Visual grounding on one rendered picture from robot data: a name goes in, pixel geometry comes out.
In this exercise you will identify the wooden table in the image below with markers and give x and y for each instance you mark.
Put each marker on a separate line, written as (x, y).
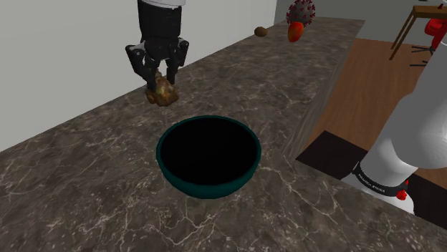
(424, 11)

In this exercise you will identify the dark teal bowl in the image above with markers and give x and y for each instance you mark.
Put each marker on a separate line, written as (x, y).
(209, 190)

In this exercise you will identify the brown lumpy rock-like object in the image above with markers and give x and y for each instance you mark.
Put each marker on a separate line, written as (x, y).
(164, 93)

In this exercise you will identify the grey spiky ball red tips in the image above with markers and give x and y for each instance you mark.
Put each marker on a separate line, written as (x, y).
(301, 11)

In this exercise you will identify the brown kiwi fruit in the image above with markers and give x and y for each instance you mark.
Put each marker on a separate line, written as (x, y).
(261, 31)

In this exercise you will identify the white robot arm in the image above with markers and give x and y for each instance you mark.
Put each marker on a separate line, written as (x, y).
(415, 132)

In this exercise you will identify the red orange mango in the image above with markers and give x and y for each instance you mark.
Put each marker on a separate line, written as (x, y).
(295, 32)

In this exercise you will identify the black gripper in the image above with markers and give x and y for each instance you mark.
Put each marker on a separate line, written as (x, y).
(160, 28)

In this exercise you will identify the dark robot stand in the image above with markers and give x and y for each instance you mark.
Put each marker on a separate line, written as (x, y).
(328, 157)

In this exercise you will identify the red office chair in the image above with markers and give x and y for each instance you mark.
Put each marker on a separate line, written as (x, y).
(436, 29)

